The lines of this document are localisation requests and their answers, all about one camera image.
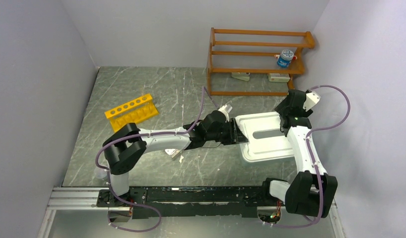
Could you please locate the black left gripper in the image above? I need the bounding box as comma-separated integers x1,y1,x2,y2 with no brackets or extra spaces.
206,118,248,145

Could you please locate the white plastic bin lid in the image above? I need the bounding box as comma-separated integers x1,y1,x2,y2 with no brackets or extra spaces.
235,112,294,165

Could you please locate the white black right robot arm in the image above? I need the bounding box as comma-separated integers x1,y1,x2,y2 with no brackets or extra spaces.
260,89,338,218

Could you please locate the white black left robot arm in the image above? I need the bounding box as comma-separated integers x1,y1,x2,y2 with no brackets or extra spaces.
100,110,249,206

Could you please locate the small white box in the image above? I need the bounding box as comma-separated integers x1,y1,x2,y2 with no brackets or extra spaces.
268,73,290,83

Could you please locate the blue white labelled jar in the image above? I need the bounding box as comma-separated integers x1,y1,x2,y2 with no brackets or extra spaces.
276,49,295,68

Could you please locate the pale green soap dish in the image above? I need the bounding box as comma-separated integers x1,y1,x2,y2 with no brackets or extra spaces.
231,72,250,82

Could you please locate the clear plastic well plate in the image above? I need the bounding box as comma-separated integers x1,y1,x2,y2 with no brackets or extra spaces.
164,149,182,161

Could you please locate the orange wooden shelf rack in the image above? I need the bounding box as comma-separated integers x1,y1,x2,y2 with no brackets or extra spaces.
206,28,316,96

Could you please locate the yellow test tube rack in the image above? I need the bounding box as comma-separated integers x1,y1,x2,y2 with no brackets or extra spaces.
104,94,159,132

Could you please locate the clear glass beaker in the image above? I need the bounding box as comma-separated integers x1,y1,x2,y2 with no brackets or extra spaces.
94,167,108,180

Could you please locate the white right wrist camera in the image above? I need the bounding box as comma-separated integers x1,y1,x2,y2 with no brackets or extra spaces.
303,91,321,112

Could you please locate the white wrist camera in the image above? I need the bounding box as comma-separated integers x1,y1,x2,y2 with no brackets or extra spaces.
303,91,321,112
218,104,233,121

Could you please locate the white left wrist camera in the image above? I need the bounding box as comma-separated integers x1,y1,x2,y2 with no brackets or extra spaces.
218,104,233,121

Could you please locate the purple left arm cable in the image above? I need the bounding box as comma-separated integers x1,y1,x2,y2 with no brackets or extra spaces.
95,86,220,233

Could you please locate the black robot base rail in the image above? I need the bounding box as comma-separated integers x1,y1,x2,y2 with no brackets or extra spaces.
96,186,284,219

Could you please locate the aluminium extrusion frame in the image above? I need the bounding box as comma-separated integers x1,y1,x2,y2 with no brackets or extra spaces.
38,187,108,238

